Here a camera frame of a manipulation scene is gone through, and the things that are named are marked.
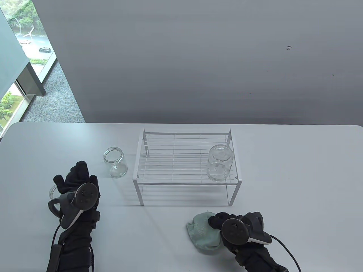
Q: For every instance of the person's right hand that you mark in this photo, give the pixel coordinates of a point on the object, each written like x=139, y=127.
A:
x=217, y=221

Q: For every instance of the person's left hand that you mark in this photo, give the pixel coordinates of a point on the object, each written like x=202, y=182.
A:
x=76, y=178

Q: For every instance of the green fish scale cleaning cloth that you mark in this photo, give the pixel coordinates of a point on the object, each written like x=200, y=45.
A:
x=202, y=233

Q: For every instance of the clear glass jar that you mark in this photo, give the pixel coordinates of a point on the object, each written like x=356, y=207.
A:
x=219, y=164
x=53, y=192
x=115, y=163

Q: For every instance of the person's left forearm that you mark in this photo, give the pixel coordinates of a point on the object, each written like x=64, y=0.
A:
x=78, y=246

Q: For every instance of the person's right forearm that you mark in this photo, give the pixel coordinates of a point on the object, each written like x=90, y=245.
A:
x=258, y=260

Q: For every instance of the black forearm battery box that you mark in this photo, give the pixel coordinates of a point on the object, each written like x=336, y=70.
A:
x=54, y=259

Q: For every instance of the grey left hand controller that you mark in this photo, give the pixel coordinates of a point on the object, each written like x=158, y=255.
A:
x=85, y=197

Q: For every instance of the grey window pillar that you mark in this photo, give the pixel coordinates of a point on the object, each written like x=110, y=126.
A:
x=17, y=62

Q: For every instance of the glass window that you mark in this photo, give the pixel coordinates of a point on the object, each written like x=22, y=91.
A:
x=31, y=31

